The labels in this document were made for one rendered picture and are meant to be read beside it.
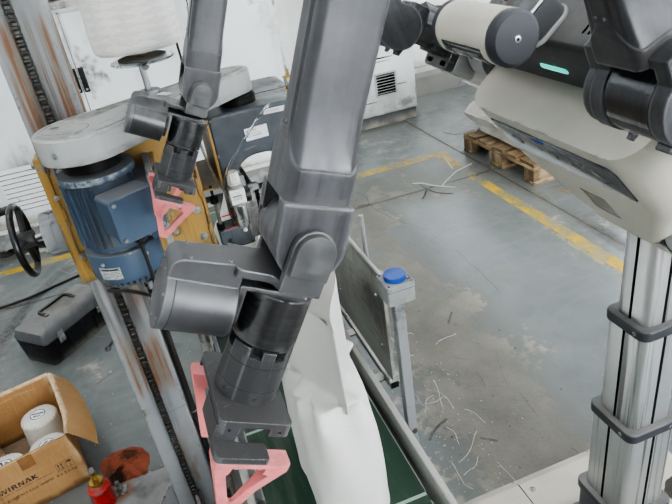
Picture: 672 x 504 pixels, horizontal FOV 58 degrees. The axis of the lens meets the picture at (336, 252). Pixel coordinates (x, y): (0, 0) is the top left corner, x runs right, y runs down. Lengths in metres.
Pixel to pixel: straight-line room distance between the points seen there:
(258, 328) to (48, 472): 2.04
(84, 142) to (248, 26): 3.08
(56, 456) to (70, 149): 1.49
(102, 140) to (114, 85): 2.97
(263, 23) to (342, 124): 3.77
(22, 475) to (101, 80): 2.49
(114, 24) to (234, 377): 0.78
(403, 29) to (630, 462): 0.99
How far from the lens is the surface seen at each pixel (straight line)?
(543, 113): 0.96
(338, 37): 0.44
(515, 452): 2.28
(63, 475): 2.53
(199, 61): 1.02
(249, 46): 4.21
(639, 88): 0.61
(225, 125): 1.42
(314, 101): 0.44
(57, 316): 3.22
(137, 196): 1.19
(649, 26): 0.59
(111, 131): 1.20
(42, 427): 2.68
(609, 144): 0.86
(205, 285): 0.48
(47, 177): 1.44
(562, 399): 2.48
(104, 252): 1.30
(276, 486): 1.76
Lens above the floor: 1.70
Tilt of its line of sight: 29 degrees down
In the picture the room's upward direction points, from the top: 9 degrees counter-clockwise
